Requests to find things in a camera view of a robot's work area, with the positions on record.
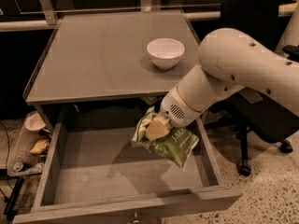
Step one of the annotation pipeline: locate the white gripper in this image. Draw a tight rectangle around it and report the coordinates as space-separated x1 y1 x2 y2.
146 88 200 142

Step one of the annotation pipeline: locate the white ceramic bowl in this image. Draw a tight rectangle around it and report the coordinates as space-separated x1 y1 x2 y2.
147 38 185 70

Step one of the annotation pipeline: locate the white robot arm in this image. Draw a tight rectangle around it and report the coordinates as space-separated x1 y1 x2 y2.
146 28 299 141

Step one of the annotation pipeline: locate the grey cabinet counter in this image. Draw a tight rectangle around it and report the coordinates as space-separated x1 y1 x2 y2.
24 10 199 111

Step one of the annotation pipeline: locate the metal rail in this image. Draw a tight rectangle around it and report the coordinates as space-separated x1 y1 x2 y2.
0 3 298 32

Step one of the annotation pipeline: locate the clear plastic bin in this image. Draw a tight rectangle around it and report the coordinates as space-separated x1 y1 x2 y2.
7 123 52 176

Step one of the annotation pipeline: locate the soda can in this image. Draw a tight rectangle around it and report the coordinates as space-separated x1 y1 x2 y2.
13 161 25 173

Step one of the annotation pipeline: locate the black office chair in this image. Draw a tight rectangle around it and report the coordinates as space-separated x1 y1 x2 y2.
206 0 298 176

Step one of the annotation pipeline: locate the black cable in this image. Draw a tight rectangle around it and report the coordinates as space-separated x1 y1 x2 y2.
0 120 13 203

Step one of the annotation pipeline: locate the metal rail bracket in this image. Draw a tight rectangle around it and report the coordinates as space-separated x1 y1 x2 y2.
39 0 58 25

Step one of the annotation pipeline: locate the green jalapeno chip bag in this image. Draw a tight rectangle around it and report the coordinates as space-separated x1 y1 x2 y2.
133 107 199 169

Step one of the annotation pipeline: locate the white paper cup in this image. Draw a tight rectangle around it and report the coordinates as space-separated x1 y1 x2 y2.
24 112 46 131

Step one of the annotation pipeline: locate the yellow snack package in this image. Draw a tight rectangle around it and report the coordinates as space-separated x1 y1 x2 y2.
30 139 50 155

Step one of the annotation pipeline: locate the grey open drawer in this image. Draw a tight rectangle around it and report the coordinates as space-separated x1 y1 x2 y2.
13 112 241 224

